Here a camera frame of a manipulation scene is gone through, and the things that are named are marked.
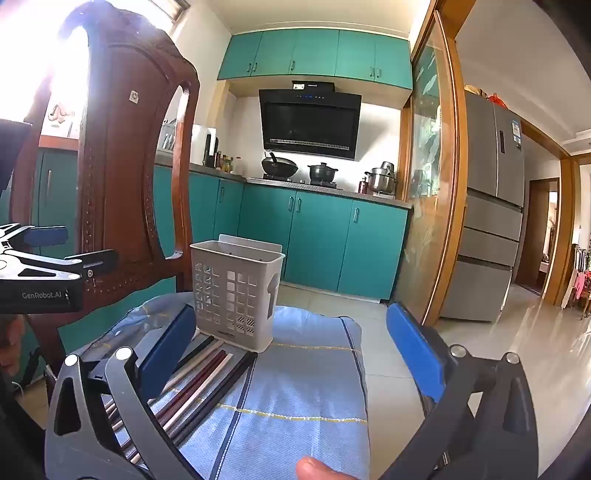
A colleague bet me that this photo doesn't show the light blue checked cloth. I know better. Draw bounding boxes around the light blue checked cloth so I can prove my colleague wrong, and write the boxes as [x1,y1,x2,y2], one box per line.
[81,291,371,480]

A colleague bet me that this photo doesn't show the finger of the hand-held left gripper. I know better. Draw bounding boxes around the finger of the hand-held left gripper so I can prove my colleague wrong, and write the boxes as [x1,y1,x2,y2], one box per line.
[0,224,70,250]
[0,248,117,282]

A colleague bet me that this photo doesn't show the pile of mixed chopsticks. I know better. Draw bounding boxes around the pile of mixed chopsticks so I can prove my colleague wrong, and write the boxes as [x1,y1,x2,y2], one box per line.
[104,335,259,468]

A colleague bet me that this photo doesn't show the teal lower kitchen cabinets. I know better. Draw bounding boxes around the teal lower kitchen cabinets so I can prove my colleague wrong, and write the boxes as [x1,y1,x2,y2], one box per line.
[152,164,413,304]

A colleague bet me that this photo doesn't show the white plastic utensil basket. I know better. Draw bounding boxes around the white plastic utensil basket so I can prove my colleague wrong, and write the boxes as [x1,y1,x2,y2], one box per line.
[190,234,286,354]

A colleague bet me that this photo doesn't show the carved wooden chair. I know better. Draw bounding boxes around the carved wooden chair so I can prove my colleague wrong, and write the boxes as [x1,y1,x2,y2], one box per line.
[9,0,202,385]

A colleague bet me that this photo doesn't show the white countertop appliance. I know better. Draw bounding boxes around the white countertop appliance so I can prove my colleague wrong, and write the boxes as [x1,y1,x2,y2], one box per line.
[190,124,219,168]

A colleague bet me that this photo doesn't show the dark wooden door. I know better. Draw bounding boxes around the dark wooden door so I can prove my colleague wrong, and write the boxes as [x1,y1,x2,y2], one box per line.
[514,178,560,296]

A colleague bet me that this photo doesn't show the person's right hand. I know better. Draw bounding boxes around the person's right hand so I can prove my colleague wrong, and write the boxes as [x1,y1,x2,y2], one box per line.
[295,455,357,480]

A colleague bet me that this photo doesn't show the teal upper kitchen cabinets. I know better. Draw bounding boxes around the teal upper kitchen cabinets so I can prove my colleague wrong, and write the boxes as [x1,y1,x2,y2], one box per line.
[217,28,413,91]

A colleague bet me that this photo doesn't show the gas stove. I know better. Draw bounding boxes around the gas stove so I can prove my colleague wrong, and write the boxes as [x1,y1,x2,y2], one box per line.
[250,174,345,189]

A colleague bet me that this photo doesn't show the black cooking pot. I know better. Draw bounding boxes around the black cooking pot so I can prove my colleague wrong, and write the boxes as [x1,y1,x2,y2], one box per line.
[308,162,341,184]

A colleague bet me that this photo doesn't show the black wok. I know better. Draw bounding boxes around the black wok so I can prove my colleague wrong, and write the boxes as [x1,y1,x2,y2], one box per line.
[261,152,300,179]

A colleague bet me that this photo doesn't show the black range hood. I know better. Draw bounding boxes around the black range hood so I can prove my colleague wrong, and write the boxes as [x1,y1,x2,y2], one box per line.
[258,80,363,161]

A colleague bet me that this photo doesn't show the kitchen countertop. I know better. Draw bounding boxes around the kitchen countertop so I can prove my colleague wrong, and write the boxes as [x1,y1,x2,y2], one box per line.
[154,161,413,209]

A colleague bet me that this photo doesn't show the hanging clothes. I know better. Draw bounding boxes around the hanging clothes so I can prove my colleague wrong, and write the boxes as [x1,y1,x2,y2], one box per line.
[560,244,591,320]

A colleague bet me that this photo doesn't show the teal kitchen cabinets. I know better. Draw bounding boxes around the teal kitchen cabinets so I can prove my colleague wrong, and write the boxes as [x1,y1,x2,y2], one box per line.
[217,28,413,91]
[152,164,413,304]

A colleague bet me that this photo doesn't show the row of condiment bottles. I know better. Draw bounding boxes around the row of condiment bottles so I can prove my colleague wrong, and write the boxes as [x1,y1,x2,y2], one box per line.
[216,151,246,175]

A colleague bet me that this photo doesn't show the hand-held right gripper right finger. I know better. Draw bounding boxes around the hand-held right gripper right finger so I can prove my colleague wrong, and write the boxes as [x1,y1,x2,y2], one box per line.
[373,303,541,480]

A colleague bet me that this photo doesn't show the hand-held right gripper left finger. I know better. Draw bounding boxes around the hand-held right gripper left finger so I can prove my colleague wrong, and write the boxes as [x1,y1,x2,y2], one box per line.
[45,304,199,480]

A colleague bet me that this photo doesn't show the person's left hand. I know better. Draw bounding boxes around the person's left hand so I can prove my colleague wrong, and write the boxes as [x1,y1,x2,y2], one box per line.
[0,318,27,370]

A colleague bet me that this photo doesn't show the silver refrigerator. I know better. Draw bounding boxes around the silver refrigerator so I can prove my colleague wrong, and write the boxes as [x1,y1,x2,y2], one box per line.
[438,85,527,324]

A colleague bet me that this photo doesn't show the stainless steel stock pot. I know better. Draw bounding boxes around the stainless steel stock pot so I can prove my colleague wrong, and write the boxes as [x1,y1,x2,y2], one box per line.
[364,161,398,194]

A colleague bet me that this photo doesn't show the wooden framed glass sliding door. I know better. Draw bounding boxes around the wooden framed glass sliding door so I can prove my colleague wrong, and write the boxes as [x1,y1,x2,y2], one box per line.
[394,8,470,325]

